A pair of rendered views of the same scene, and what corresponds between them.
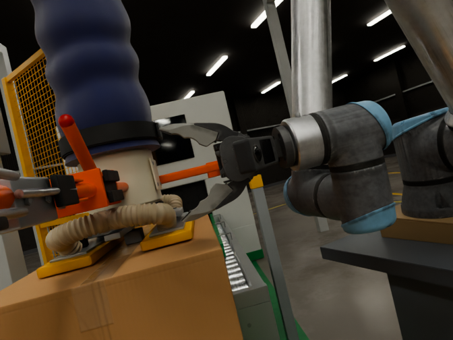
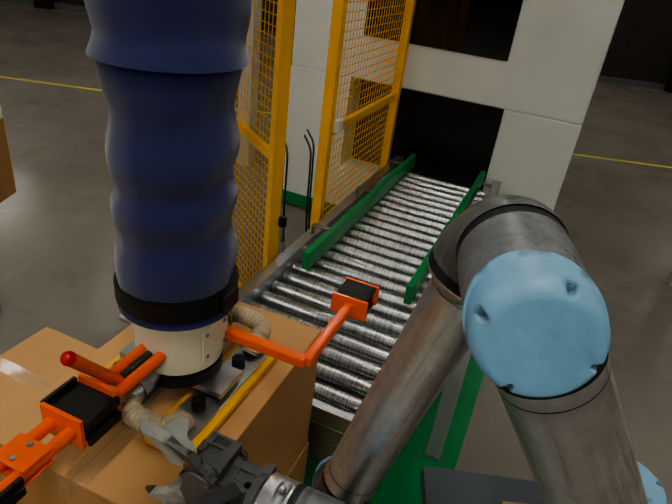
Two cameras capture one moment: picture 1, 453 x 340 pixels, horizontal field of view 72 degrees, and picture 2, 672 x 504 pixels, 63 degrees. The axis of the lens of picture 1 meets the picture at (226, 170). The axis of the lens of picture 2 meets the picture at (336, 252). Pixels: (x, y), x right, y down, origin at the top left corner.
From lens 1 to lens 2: 0.82 m
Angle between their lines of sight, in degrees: 38
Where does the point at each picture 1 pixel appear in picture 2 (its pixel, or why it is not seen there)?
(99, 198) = (77, 442)
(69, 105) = (120, 259)
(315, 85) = (374, 432)
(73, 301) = (57, 480)
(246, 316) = (334, 438)
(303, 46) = (385, 381)
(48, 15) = (111, 151)
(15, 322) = not seen: hidden behind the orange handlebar
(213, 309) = not seen: outside the picture
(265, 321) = not seen: hidden behind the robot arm
